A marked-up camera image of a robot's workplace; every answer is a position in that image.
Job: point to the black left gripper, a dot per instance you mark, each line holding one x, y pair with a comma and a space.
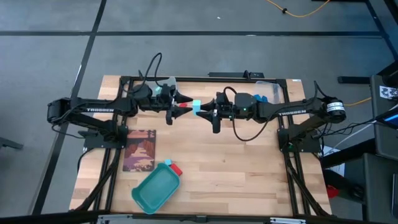
146, 99

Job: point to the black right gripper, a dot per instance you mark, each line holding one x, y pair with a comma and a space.
242, 105

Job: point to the red wedge block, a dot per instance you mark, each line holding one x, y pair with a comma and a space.
184, 105

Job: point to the pale teal long block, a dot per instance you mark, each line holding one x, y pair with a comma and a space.
196, 107

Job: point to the blue triangular block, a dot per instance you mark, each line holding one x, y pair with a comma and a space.
257, 98

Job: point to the cyan cube block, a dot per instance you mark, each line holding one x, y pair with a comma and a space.
168, 162

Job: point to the red rectangular block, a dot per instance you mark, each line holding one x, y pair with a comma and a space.
176, 170

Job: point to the teal plastic tray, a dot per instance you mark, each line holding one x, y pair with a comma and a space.
155, 189

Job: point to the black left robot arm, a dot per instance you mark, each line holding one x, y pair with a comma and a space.
99, 109

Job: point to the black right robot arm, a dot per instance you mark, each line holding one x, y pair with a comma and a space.
292, 112

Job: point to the grey plastic bin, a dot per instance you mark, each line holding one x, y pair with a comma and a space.
168, 81

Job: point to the black mounting bar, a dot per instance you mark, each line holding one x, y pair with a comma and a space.
230, 75

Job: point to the canyon print mat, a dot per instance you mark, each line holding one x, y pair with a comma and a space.
140, 152

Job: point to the clear plastic bin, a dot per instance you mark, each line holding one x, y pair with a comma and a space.
270, 90

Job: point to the red round object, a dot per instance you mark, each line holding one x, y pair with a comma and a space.
332, 192

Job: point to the black stand foot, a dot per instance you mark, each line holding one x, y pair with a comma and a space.
354, 80

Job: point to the black crossbeam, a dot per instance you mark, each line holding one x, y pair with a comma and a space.
62, 216

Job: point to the grey stand foot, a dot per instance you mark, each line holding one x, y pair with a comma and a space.
9, 143

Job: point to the black equipment cart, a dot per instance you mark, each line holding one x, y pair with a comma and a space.
384, 143

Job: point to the white tag marker sheet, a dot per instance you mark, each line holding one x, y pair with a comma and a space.
388, 92

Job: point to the tablet with blue screen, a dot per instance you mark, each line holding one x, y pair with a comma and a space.
391, 118

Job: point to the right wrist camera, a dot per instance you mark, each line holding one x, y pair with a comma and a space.
215, 126

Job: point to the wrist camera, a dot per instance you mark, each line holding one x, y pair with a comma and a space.
169, 118
215, 126

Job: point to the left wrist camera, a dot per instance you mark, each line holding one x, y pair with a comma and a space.
169, 118

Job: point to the black aluminium table frame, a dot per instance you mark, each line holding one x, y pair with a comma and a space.
192, 80

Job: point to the silver metal bracket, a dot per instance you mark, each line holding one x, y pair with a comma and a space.
115, 219
287, 221

